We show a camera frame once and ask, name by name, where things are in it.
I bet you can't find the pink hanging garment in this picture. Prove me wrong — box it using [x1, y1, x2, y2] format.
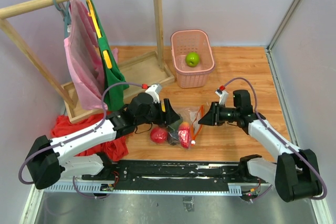
[64, 0, 104, 110]

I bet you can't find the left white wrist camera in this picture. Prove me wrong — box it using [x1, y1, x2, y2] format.
[145, 83, 162, 103]

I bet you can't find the green hanging garment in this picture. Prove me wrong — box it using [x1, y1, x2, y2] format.
[91, 0, 129, 111]

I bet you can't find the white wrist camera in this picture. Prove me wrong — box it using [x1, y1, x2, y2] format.
[145, 83, 162, 103]
[215, 89, 229, 106]

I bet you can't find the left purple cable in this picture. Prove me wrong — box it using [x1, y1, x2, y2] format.
[18, 81, 148, 199]

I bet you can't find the crumpled red cloth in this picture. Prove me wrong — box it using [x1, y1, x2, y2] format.
[50, 113, 129, 162]

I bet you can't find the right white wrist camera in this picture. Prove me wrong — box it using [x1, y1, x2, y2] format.
[215, 89, 229, 106]

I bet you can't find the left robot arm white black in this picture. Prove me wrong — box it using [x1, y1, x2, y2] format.
[18, 92, 180, 189]

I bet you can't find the clear zip top bag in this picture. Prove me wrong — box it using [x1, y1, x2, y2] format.
[156, 105, 205, 149]

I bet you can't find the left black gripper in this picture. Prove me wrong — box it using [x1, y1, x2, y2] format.
[136, 98, 180, 126]

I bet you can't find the light green fake apple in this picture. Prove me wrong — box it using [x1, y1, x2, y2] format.
[185, 52, 200, 68]

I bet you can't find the teal clothes hanger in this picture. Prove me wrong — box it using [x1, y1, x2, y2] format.
[52, 0, 71, 38]

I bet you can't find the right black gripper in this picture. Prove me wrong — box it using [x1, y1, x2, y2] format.
[198, 101, 239, 126]

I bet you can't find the pink plastic basket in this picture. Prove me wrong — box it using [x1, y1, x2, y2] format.
[171, 29, 215, 88]

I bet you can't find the yellow clothes hanger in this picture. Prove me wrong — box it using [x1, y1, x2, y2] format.
[86, 0, 112, 69]

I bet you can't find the red fake tomato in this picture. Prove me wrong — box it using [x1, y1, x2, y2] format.
[150, 127, 168, 144]

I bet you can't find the dark green fake vegetable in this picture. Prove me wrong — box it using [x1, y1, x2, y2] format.
[167, 120, 183, 132]

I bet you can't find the grey slotted cable duct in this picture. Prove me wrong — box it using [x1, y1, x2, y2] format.
[43, 184, 243, 196]

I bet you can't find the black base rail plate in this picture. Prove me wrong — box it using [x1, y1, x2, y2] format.
[81, 160, 264, 192]

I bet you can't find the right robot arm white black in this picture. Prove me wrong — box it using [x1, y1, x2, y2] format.
[199, 90, 327, 202]

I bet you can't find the red fake pepper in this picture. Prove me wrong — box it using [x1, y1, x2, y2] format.
[178, 130, 191, 149]

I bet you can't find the wooden clothes rack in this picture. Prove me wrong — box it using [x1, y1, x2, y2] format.
[1, 0, 175, 123]

